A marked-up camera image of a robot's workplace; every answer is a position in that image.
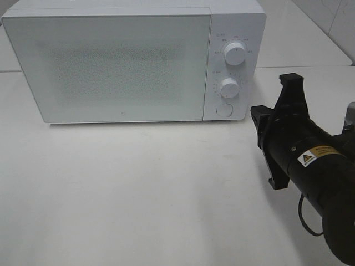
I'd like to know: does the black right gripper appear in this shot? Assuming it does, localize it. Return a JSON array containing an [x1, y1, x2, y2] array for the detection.
[[251, 73, 330, 190]]

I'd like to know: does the white round door button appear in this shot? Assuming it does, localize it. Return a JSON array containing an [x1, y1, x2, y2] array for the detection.
[[216, 103, 233, 117]]

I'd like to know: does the white microwave door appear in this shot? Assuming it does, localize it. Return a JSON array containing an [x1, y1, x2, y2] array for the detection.
[[3, 16, 210, 124]]

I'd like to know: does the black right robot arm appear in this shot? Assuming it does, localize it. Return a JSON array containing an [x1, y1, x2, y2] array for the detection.
[[251, 73, 354, 265]]

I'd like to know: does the white lower timer knob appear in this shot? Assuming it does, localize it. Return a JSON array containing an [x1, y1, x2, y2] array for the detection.
[[219, 78, 240, 99]]

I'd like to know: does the white upper power knob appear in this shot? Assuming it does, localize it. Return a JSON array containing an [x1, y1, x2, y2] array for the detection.
[[222, 40, 246, 66]]

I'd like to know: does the white microwave oven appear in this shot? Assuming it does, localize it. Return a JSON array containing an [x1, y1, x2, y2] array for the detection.
[[1, 1, 266, 123]]

